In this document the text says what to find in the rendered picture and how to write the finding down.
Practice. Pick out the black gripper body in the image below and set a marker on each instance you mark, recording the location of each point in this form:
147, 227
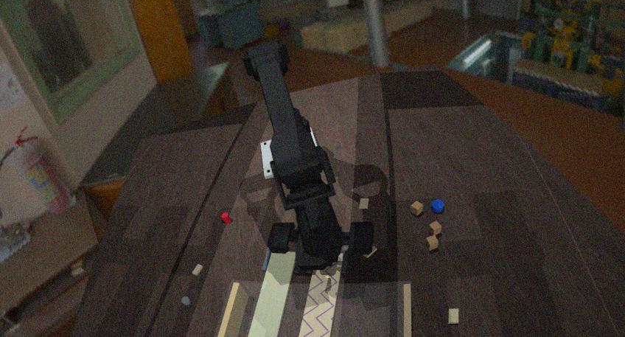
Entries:
359, 239

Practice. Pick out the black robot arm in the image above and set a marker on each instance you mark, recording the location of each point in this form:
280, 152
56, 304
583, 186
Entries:
297, 162

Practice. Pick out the red cylinder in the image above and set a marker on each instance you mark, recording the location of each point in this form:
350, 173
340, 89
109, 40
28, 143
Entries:
226, 218

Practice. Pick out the blue cylinder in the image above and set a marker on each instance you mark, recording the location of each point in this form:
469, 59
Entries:
437, 205

